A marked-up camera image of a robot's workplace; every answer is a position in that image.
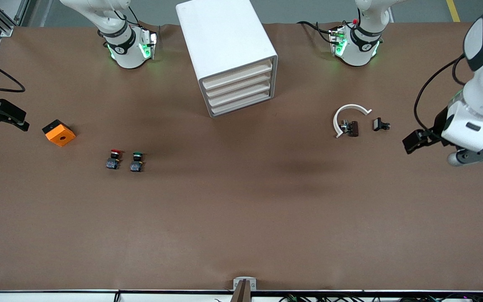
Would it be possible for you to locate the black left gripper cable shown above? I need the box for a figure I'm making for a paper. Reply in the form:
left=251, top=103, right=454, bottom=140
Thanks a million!
left=414, top=55, right=465, bottom=133

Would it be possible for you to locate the brown table cover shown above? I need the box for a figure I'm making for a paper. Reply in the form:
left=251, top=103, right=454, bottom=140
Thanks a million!
left=0, top=22, right=483, bottom=293

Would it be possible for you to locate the aluminium frame profile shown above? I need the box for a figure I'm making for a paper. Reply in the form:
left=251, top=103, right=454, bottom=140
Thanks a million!
left=0, top=0, right=30, bottom=37

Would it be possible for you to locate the black cable bundle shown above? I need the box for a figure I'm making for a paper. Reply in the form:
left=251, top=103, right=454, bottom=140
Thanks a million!
left=277, top=294, right=483, bottom=302

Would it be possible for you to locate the white curved plastic piece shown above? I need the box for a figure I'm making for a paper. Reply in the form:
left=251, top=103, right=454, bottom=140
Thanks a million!
left=333, top=104, right=372, bottom=138

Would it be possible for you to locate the white table edge rail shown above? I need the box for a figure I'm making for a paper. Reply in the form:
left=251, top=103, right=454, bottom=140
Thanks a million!
left=0, top=290, right=483, bottom=302

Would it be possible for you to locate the grey metal bracket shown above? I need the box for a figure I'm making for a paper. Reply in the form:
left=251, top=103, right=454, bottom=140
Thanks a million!
left=233, top=276, right=257, bottom=292

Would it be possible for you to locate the orange box with hole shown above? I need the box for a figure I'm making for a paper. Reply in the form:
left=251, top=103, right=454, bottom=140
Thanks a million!
left=42, top=120, right=76, bottom=147

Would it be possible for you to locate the green push button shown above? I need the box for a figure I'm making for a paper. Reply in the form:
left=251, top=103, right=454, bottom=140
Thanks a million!
left=130, top=152, right=145, bottom=173

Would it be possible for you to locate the red push button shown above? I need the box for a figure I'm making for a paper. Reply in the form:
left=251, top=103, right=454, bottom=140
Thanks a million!
left=106, top=148, right=123, bottom=170

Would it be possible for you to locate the small brown black component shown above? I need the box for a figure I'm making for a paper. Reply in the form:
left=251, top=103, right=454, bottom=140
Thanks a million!
left=340, top=120, right=359, bottom=138

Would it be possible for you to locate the black base cable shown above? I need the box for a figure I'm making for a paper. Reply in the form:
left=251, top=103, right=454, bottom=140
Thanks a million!
left=297, top=21, right=336, bottom=44

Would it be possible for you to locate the brown bar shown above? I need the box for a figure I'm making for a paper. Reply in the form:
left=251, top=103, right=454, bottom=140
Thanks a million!
left=230, top=279, right=252, bottom=302

